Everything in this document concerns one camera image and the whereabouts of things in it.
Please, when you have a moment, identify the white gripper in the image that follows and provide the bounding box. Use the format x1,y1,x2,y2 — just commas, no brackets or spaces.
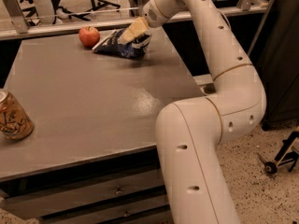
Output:
119,0,171,45

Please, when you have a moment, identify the dark cabinet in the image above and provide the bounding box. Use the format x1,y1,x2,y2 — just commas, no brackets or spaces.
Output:
249,0,299,130

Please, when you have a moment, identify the grey metal box beam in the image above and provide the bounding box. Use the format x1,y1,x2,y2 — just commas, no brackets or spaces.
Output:
193,74,216,95

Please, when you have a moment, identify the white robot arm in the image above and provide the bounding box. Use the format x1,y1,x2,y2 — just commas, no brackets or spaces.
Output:
142,0,266,224

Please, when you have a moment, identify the tea drink can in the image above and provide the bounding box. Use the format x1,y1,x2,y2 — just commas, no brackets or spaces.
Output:
0,89,34,141

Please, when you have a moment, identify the grey drawer cabinet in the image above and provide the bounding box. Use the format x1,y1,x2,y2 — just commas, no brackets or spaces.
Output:
0,28,199,224

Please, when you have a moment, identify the blue chip bag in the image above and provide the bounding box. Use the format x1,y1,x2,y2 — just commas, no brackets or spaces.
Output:
92,29,151,59

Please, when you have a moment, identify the black wheeled cart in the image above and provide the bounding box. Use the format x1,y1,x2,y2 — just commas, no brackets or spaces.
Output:
258,131,299,174

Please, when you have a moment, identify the red apple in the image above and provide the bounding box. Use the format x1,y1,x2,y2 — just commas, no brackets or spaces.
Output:
78,26,100,48

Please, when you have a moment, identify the metal railing frame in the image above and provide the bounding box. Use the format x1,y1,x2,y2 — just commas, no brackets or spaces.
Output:
0,0,274,40

